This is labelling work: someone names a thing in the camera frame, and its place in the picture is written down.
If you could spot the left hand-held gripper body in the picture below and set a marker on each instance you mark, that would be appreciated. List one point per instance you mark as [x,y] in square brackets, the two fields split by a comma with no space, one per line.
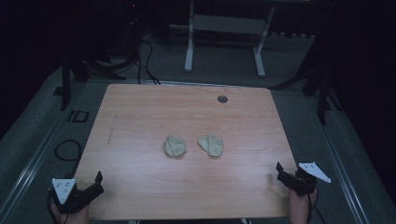
[66,196]

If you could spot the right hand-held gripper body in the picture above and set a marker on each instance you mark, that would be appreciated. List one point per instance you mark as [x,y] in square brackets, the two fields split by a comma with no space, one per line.
[306,179]

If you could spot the beige sock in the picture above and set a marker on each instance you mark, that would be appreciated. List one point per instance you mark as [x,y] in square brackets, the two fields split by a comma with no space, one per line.
[175,146]
[213,145]

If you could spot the person's left hand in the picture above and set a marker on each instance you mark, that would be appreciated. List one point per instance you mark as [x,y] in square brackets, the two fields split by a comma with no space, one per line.
[73,217]

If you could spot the person's right hand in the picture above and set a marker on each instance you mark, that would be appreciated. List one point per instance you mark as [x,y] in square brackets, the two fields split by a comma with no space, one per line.
[299,207]

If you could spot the black metal stand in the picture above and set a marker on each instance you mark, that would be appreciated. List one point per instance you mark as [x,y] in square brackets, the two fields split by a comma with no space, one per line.
[322,93]
[66,84]

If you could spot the grey round table grommet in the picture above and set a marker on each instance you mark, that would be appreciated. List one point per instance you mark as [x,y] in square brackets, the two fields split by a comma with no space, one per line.
[222,99]

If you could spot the dark equipment with red light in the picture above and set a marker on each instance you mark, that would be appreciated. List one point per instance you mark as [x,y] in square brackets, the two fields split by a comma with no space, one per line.
[134,28]

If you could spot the metal floor rail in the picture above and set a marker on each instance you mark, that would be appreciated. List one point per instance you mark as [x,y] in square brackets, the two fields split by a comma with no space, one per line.
[342,174]
[28,172]

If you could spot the white desk frame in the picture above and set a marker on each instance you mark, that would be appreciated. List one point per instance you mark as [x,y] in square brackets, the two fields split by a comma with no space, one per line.
[229,24]

